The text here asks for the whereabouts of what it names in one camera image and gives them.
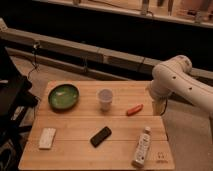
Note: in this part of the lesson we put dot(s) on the green ceramic bowl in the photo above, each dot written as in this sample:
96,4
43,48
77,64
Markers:
63,97

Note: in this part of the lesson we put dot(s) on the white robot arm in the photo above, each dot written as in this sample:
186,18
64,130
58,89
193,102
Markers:
172,76

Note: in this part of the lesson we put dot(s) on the translucent plastic cup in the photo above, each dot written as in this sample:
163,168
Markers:
105,97

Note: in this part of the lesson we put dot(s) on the orange sausage toy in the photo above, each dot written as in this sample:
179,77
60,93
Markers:
134,110

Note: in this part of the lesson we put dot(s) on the black rectangular phone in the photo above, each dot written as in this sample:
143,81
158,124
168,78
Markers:
100,136

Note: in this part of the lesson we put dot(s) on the white plastic bottle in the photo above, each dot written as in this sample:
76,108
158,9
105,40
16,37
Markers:
142,148

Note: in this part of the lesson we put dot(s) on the black equipment stand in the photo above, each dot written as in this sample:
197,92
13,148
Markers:
15,100

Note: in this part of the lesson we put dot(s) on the grey metal rail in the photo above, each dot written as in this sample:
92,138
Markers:
80,58

